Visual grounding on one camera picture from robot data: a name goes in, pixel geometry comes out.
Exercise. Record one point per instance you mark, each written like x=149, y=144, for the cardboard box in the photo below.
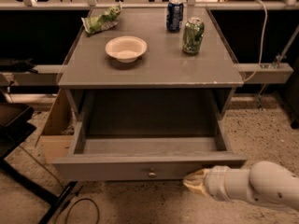
x=54, y=138

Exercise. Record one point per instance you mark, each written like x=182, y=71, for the black stand base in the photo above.
x=14, y=129

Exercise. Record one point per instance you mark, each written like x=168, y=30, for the green chip bag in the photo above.
x=108, y=19

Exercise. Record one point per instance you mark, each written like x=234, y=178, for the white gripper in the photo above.
x=217, y=182

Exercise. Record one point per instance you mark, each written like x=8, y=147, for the grey drawer cabinet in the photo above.
x=163, y=93

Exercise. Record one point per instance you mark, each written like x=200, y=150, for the blue soda can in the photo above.
x=174, y=15

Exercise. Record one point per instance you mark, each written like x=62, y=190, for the green soda can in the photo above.
x=193, y=35

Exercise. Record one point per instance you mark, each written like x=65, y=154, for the grey top drawer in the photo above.
x=116, y=150

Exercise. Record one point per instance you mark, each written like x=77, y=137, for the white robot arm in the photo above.
x=265, y=184

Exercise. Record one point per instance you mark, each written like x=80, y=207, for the white paper bowl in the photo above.
x=126, y=49

